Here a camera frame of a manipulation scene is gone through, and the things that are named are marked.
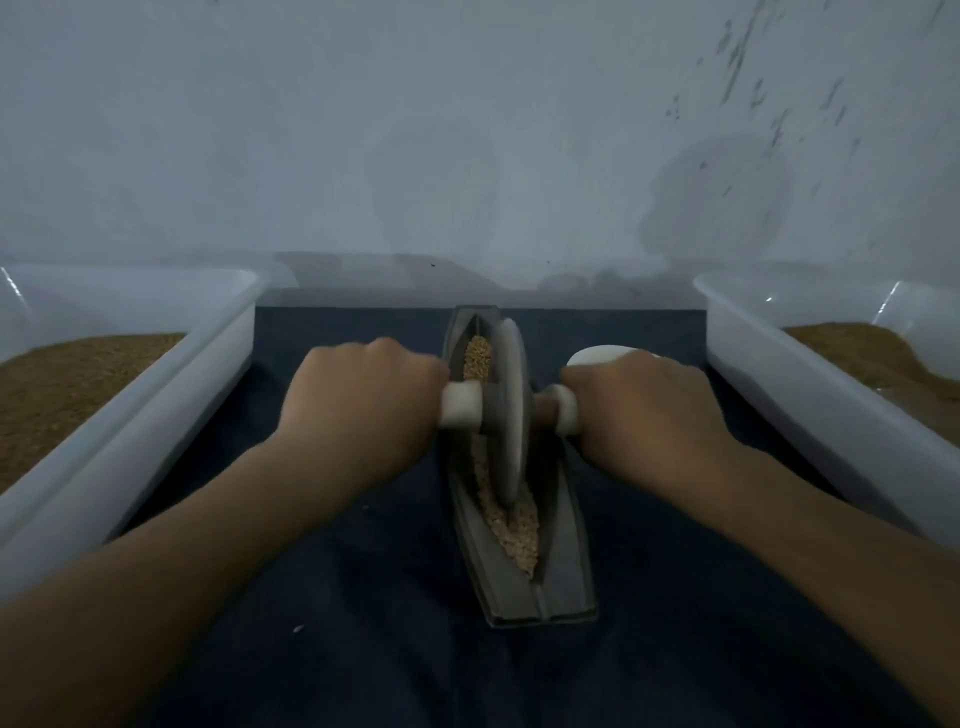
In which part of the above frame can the person's right hand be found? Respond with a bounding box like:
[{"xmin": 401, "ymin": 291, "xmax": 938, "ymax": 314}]
[{"xmin": 559, "ymin": 349, "xmax": 744, "ymax": 497}]

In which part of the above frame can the person's left hand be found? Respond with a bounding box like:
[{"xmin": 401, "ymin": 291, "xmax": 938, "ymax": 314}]
[{"xmin": 274, "ymin": 337, "xmax": 452, "ymax": 489}]

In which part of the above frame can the metal grinding wheel with handles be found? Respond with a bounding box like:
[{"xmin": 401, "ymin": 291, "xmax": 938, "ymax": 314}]
[{"xmin": 439, "ymin": 316, "xmax": 582, "ymax": 504}]

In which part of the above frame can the white plastic tray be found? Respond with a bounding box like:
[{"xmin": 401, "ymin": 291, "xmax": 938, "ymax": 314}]
[
  {"xmin": 0, "ymin": 265, "xmax": 267, "ymax": 594},
  {"xmin": 693, "ymin": 271, "xmax": 960, "ymax": 549}
]

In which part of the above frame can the small ground grain portion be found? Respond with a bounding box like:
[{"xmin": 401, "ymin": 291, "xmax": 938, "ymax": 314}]
[{"xmin": 462, "ymin": 333, "xmax": 542, "ymax": 579}]

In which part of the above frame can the boat-shaped metal grinding trough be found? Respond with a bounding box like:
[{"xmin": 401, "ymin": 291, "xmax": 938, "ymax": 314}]
[{"xmin": 441, "ymin": 306, "xmax": 599, "ymax": 629}]

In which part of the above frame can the person's left forearm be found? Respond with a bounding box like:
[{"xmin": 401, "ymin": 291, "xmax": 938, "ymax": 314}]
[{"xmin": 0, "ymin": 435, "xmax": 369, "ymax": 728}]

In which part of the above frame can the person's right forearm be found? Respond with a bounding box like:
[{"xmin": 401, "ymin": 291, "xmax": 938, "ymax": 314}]
[{"xmin": 682, "ymin": 447, "xmax": 960, "ymax": 728}]

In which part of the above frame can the white round plate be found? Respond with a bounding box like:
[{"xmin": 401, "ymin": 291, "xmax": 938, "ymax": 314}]
[{"xmin": 564, "ymin": 345, "xmax": 644, "ymax": 369}]

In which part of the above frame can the dark blue tablecloth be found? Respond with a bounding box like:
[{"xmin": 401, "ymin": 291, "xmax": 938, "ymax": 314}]
[{"xmin": 120, "ymin": 306, "xmax": 939, "ymax": 728}]

